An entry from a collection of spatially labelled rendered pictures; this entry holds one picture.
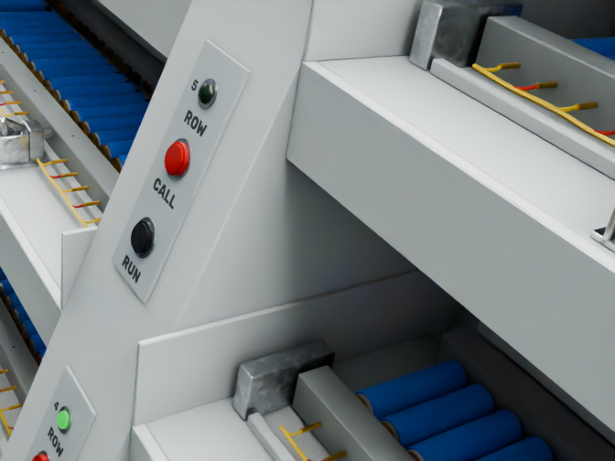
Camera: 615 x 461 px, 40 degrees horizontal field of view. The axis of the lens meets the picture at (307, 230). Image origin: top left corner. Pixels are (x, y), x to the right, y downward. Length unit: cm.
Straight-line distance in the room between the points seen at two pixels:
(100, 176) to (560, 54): 32
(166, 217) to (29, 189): 21
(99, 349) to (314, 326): 11
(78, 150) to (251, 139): 25
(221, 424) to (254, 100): 16
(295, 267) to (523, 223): 16
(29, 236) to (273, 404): 20
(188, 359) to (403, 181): 15
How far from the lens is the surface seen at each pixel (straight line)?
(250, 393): 41
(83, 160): 58
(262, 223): 38
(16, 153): 62
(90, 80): 73
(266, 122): 36
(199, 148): 39
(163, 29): 46
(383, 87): 34
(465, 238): 28
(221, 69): 39
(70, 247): 46
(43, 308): 52
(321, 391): 41
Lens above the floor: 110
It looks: 17 degrees down
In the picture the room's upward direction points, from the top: 27 degrees clockwise
